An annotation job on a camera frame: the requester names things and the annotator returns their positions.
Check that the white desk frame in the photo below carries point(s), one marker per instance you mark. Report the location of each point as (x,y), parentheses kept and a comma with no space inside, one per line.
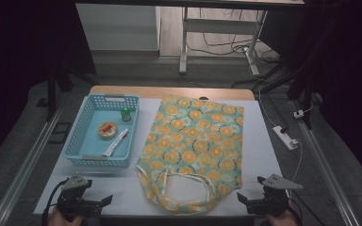
(220,25)

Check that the small white adapter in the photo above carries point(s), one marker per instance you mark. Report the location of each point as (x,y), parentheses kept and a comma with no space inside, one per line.
(298,114)

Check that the orange round food item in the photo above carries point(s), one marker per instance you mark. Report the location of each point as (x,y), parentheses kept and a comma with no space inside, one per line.
(107,130)

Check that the black plug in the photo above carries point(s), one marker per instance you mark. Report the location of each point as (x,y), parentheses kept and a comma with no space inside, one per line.
(284,129)

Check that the blue plastic basket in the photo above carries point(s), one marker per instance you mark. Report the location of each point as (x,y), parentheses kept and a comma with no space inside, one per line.
(91,144)

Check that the black floor plate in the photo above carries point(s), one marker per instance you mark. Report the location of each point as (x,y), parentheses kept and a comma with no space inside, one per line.
(59,133)

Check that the person's right hand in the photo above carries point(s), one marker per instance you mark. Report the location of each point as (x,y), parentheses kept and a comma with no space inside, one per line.
(284,220)

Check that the aluminium rail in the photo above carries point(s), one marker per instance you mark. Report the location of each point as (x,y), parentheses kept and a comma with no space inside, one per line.
(326,169)
(25,169)

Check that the white power strip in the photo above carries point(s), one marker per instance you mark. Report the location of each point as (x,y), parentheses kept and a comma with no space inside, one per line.
(285,137)

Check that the white tube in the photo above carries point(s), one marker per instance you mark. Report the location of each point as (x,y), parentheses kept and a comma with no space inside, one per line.
(116,142)

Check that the black metal stand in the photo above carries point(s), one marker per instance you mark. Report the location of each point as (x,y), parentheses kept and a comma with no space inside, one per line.
(308,94)
(51,94)

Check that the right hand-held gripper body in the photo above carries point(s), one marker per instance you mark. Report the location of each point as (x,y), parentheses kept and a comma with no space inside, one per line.
(273,201)

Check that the person's left hand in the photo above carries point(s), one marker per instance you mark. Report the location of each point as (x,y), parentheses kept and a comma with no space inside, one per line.
(61,220)

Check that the small green capped bottle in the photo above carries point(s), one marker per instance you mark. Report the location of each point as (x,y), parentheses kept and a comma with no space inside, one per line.
(126,115)

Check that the white table mat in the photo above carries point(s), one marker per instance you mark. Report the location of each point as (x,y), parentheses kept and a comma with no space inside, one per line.
(264,157)

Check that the orange print cloth bag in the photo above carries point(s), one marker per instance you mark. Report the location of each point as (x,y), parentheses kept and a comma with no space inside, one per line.
(194,141)

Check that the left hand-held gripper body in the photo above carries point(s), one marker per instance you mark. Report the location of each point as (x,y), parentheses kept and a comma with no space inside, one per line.
(75,201)

